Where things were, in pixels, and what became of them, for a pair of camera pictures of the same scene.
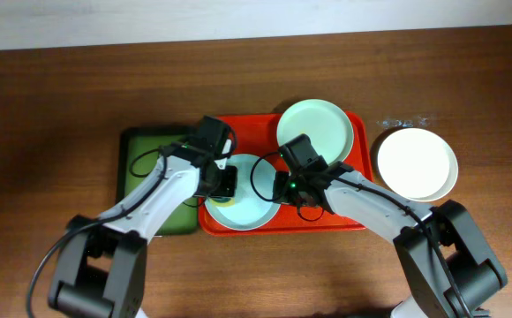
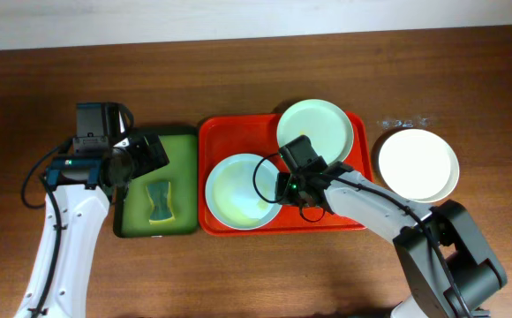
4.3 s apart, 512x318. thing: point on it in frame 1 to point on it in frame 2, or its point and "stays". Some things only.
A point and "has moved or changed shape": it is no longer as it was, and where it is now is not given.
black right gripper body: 287,193 stays
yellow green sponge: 222,200 has moved or changed shape
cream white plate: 417,164 stays
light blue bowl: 254,205 stays
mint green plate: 327,124 stays
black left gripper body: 226,184 to 151,153
